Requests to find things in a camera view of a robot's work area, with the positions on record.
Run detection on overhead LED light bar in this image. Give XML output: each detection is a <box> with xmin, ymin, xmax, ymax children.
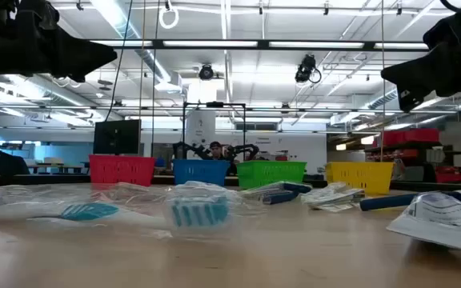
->
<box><xmin>87</xmin><ymin>38</ymin><xmax>431</xmax><ymax>51</ymax></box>

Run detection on yellow plastic basket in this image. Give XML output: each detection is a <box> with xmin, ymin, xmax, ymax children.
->
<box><xmin>325</xmin><ymin>161</ymin><xmax>395</xmax><ymax>196</ymax></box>

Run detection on person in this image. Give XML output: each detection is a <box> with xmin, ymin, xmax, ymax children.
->
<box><xmin>207</xmin><ymin>140</ymin><xmax>239</xmax><ymax>177</ymax></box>

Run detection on black aluminium rig frame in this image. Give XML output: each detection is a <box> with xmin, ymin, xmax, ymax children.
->
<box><xmin>0</xmin><ymin>171</ymin><xmax>461</xmax><ymax>191</ymax></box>

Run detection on white cable ring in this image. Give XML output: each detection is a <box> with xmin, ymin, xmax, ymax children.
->
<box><xmin>158</xmin><ymin>6</ymin><xmax>180</xmax><ymax>30</ymax></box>

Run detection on black overhead camera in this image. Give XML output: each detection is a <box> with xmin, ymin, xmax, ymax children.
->
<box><xmin>198</xmin><ymin>63</ymin><xmax>214</xmax><ymax>81</ymax></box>

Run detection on blue plastic basket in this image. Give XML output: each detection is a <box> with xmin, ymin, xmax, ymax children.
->
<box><xmin>173</xmin><ymin>158</ymin><xmax>231</xmax><ymax>187</ymax></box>

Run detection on black monitor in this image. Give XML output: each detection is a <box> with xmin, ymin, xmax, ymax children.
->
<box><xmin>93</xmin><ymin>119</ymin><xmax>142</xmax><ymax>156</ymax></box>

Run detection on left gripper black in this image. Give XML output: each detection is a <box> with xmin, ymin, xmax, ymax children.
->
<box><xmin>0</xmin><ymin>0</ymin><xmax>118</xmax><ymax>83</ymax></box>

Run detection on black hanging cable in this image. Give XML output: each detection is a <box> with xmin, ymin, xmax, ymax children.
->
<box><xmin>104</xmin><ymin>0</ymin><xmax>134</xmax><ymax>121</ymax></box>

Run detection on small silver packet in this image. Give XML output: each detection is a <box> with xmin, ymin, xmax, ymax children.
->
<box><xmin>300</xmin><ymin>186</ymin><xmax>366</xmax><ymax>213</ymax></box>

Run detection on black camera with cable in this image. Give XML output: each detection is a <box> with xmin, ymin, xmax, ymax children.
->
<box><xmin>294</xmin><ymin>54</ymin><xmax>323</xmax><ymax>85</ymax></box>

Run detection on green plastic basket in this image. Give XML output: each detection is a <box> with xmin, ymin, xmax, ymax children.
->
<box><xmin>236</xmin><ymin>160</ymin><xmax>307</xmax><ymax>190</ymax></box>

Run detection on red plastic basket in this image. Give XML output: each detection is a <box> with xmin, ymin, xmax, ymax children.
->
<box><xmin>89</xmin><ymin>154</ymin><xmax>156</xmax><ymax>187</ymax></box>

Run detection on black background rig frame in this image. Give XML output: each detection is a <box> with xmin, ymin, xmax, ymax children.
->
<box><xmin>181</xmin><ymin>101</ymin><xmax>247</xmax><ymax>161</ymax></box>

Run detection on red storage bins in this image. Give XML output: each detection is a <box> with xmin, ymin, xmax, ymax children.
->
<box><xmin>374</xmin><ymin>127</ymin><xmax>442</xmax><ymax>147</ymax></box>

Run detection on small white toothpaste tube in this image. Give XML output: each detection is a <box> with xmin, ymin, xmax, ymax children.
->
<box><xmin>386</xmin><ymin>191</ymin><xmax>461</xmax><ymax>256</ymax></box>

